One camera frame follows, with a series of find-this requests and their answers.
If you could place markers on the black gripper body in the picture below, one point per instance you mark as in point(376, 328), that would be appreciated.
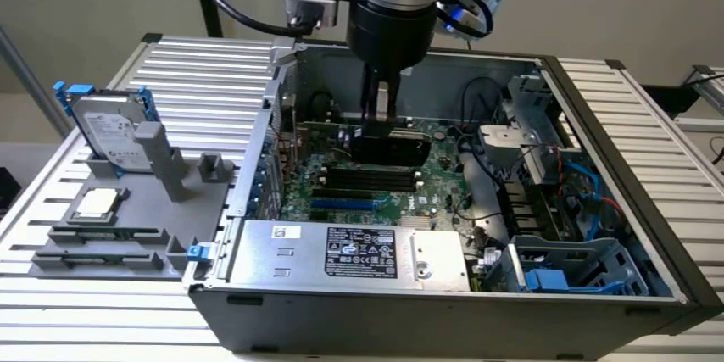
point(389, 33)

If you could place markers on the black CPU cooler block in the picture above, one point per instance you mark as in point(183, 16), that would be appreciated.
point(389, 146)

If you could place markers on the blue expansion slot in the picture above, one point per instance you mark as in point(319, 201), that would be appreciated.
point(341, 204)

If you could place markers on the black RAM slots bank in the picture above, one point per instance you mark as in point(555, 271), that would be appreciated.
point(373, 177)

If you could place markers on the green motherboard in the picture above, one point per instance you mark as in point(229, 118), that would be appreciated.
point(435, 184)

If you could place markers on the grey fan shroud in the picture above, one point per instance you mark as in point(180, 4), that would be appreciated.
point(500, 139)

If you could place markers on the grey metal drive cage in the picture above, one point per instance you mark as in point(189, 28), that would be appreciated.
point(537, 124)

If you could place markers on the silver power supply unit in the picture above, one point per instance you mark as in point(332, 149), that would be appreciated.
point(316, 252)

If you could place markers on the blue case latch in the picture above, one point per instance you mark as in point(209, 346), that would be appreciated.
point(199, 252)

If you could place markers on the grey parts rack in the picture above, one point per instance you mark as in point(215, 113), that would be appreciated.
point(141, 209)

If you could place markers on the black open PC case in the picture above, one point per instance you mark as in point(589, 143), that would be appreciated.
point(429, 319)

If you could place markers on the grey metal disk bay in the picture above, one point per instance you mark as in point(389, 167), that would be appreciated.
point(588, 264)

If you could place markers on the silver CPU chip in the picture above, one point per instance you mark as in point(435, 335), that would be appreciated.
point(101, 202)

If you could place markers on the green RAM stick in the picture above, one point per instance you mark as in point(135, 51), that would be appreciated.
point(101, 235)

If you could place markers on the black box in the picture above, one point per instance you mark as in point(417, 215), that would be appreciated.
point(8, 188)

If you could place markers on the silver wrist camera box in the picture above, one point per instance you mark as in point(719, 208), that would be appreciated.
point(308, 1)

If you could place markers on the hard disk in blue frame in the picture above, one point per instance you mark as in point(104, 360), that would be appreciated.
point(109, 129)

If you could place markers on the grey metal frame post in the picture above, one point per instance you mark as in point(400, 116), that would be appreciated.
point(25, 82)

